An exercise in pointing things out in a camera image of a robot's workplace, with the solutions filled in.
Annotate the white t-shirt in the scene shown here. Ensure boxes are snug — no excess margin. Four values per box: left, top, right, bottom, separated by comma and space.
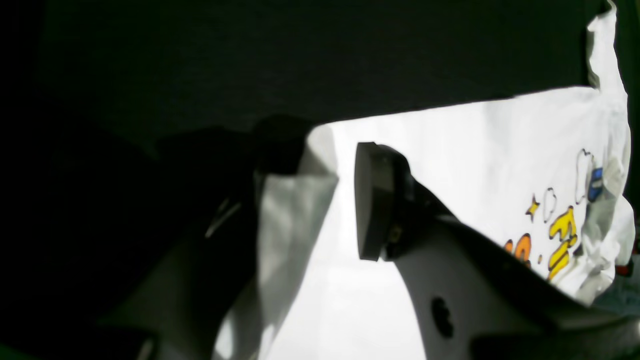
213, 0, 639, 360

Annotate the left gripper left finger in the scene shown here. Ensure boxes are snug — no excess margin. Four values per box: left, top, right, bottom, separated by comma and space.
100, 170, 262, 360

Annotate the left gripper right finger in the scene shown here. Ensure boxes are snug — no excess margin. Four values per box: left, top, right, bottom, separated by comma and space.
354, 142, 639, 360

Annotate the black table cloth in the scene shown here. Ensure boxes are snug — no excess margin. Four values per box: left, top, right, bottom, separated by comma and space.
1, 0, 639, 360

